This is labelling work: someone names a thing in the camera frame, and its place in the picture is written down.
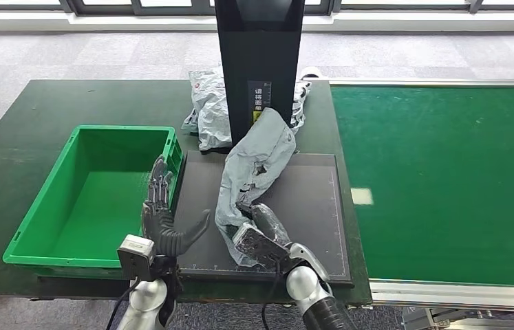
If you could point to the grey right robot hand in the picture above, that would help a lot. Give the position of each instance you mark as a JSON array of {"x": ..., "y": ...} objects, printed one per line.
[{"x": 268, "y": 221}]

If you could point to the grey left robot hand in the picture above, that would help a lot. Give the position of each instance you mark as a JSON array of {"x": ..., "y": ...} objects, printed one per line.
[{"x": 161, "y": 227}]

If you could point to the grey parcel bag red print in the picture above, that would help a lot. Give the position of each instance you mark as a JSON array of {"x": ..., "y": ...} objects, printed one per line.
[{"x": 261, "y": 150}]

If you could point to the crumpled grey parcel bag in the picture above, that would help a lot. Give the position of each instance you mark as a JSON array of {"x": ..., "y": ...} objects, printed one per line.
[{"x": 213, "y": 114}]

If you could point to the black white patterned parcel bag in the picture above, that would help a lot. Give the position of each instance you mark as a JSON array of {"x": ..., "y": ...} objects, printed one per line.
[{"x": 301, "y": 100}]

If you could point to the green conveyor belt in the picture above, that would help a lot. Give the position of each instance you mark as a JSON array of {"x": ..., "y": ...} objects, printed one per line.
[{"x": 420, "y": 136}]

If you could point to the metal conveyor support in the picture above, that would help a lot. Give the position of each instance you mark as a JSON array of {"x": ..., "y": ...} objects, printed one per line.
[{"x": 420, "y": 319}]

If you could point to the black scanner platform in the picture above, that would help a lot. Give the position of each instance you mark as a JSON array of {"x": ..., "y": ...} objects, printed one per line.
[{"x": 311, "y": 218}]

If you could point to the green plastic crate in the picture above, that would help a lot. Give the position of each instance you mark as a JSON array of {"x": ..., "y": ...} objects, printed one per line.
[{"x": 101, "y": 214}]

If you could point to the black yellow column label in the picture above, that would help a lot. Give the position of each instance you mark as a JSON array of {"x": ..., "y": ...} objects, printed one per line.
[{"x": 259, "y": 98}]

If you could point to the small white round object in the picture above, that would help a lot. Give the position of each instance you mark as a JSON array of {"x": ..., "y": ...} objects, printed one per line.
[{"x": 310, "y": 73}]

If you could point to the black scanner column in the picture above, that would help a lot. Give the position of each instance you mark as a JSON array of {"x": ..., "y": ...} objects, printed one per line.
[{"x": 247, "y": 54}]

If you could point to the dark green table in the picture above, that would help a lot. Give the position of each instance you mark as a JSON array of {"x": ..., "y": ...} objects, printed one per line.
[{"x": 33, "y": 114}]

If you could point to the speckled right wrist camera box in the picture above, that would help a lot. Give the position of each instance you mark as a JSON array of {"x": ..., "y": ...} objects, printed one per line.
[{"x": 256, "y": 248}]

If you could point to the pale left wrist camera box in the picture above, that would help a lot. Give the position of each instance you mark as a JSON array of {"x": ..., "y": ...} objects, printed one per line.
[{"x": 136, "y": 257}]

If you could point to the aluminium conveyor frame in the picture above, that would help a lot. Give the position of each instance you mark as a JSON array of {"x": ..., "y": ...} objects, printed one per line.
[{"x": 443, "y": 296}]

